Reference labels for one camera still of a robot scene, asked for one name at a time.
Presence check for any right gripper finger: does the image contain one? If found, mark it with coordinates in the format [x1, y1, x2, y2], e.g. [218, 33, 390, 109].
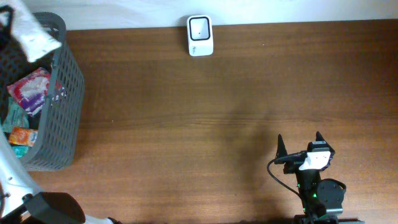
[315, 131, 325, 141]
[276, 134, 287, 157]

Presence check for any red purple tissue pack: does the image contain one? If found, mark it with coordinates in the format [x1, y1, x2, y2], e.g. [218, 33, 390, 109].
[7, 67, 51, 117]

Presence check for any orange Kleenex tissue pack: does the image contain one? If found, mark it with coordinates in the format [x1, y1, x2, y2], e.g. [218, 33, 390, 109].
[9, 127, 38, 147]

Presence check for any mint toilet wipes pack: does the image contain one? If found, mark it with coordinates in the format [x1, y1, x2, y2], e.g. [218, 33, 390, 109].
[2, 97, 29, 133]

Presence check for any teal Kleenex tissue pack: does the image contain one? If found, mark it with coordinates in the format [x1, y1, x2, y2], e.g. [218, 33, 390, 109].
[11, 146, 30, 158]

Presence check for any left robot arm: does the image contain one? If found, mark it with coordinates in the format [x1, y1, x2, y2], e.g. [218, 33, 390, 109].
[1, 1, 100, 223]

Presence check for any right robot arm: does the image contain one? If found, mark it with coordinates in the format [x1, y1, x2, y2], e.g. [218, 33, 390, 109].
[271, 132, 346, 223]

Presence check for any white barcode scanner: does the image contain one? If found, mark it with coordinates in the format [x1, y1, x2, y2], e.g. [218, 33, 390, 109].
[187, 15, 214, 57]

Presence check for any grey plastic mesh basket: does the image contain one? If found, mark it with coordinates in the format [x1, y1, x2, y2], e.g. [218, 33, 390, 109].
[1, 12, 85, 171]

